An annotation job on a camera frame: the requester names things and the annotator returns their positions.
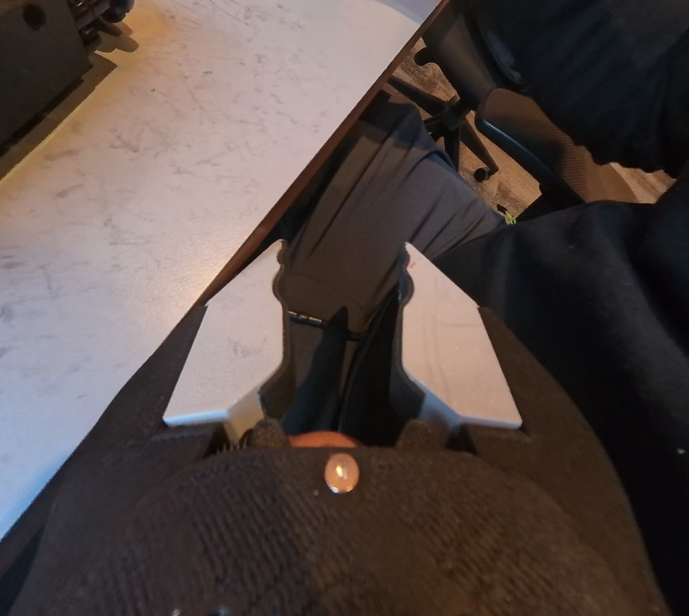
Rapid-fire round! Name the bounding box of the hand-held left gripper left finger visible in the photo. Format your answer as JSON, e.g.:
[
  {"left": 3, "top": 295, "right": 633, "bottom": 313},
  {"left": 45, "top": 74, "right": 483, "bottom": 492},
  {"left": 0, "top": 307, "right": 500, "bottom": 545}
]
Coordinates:
[{"left": 161, "top": 239, "right": 296, "bottom": 442}]

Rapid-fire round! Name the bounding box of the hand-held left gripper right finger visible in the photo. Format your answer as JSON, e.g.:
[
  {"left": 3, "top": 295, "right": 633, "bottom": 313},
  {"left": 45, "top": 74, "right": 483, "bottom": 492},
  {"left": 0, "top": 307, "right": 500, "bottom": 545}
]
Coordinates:
[{"left": 394, "top": 242, "right": 524, "bottom": 438}]

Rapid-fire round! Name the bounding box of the person's right forearm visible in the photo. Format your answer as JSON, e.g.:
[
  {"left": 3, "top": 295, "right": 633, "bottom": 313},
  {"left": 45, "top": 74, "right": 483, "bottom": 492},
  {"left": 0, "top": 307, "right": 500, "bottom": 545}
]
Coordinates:
[{"left": 447, "top": 0, "right": 689, "bottom": 191}]

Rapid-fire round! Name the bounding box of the person's grey trouser leg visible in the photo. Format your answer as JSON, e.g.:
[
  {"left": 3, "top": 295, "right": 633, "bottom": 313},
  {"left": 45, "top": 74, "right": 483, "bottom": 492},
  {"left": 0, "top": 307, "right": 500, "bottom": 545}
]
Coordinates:
[{"left": 282, "top": 94, "right": 504, "bottom": 337}]

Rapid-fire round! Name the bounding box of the black mesh office chair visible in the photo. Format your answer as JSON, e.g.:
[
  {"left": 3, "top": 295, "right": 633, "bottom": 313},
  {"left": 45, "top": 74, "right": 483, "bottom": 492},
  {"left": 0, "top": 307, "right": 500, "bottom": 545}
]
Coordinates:
[{"left": 388, "top": 0, "right": 674, "bottom": 207}]

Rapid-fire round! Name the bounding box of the yellow black toy brick vehicle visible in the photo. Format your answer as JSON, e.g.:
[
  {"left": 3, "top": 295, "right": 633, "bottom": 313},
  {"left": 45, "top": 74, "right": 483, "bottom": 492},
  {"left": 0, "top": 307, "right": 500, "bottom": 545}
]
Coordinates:
[{"left": 0, "top": 0, "right": 135, "bottom": 148}]

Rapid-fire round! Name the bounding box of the thin black cable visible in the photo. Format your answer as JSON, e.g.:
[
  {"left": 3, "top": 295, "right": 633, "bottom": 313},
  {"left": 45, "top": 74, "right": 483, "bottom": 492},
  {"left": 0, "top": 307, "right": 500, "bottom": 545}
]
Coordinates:
[{"left": 288, "top": 310, "right": 361, "bottom": 342}]

